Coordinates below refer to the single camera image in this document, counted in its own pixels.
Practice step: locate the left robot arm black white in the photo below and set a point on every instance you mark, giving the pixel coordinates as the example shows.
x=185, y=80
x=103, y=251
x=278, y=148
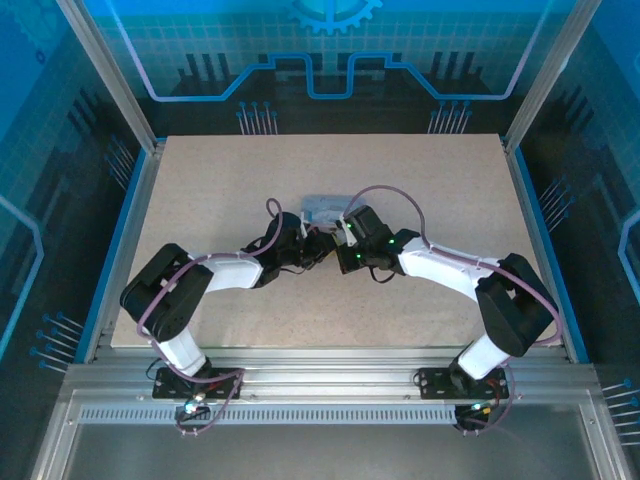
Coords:
x=165, y=300

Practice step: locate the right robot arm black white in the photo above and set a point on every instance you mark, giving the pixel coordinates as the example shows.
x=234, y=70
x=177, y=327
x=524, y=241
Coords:
x=505, y=310

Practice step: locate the aluminium mounting beam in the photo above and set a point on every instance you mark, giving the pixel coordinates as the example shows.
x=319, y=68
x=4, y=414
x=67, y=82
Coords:
x=325, y=372

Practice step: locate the blue table edge strip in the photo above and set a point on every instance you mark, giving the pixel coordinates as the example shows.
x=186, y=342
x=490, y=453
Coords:
x=133, y=200
x=534, y=200

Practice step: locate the grey metal lower shelf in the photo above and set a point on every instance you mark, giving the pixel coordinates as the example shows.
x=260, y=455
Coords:
x=320, y=450

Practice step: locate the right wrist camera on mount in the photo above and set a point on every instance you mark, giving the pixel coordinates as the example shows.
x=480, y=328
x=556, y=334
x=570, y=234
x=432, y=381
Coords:
x=345, y=231

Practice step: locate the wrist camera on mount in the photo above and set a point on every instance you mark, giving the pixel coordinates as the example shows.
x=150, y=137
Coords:
x=345, y=231
x=305, y=222

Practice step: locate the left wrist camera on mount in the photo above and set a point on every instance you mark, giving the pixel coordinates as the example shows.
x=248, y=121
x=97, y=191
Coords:
x=305, y=222

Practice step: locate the aluminium side rail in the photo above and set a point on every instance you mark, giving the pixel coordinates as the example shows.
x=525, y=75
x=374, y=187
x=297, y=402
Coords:
x=144, y=200
x=524, y=200

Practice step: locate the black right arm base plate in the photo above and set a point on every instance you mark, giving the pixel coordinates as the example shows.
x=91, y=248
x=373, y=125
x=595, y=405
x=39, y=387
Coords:
x=435, y=382

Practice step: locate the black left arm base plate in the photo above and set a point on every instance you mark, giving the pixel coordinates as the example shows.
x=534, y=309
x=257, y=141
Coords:
x=170, y=385

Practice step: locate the aluminium frame post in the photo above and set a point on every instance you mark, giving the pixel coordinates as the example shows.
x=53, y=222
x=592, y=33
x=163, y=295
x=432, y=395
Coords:
x=545, y=75
x=115, y=85

